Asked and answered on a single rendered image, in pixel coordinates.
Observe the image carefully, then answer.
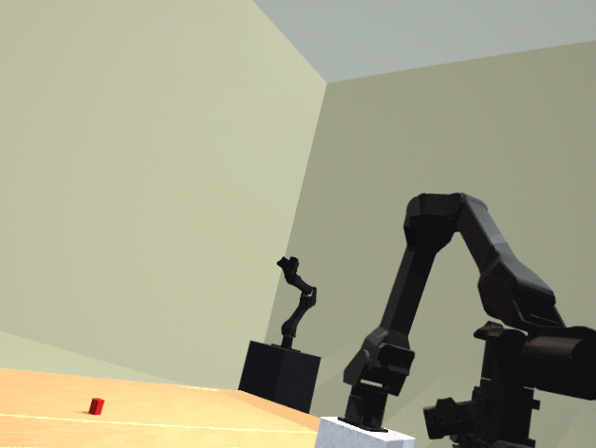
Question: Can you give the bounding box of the small red block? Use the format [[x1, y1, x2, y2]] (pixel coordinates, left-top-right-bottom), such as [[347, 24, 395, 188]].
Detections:
[[88, 398, 104, 415]]

